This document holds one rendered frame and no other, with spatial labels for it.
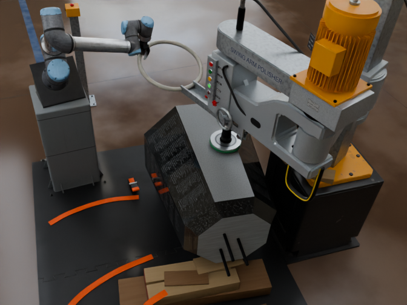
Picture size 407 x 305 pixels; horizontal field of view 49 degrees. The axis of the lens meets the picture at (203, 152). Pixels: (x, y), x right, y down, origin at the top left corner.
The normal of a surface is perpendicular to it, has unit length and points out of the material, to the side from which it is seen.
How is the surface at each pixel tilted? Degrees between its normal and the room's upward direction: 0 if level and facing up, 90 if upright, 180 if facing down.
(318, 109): 90
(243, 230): 90
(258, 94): 4
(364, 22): 90
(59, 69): 52
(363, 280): 0
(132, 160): 0
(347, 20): 90
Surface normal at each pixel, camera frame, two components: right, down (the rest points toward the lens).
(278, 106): -0.79, 0.38
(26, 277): 0.06, -0.74
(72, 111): 0.40, 0.64
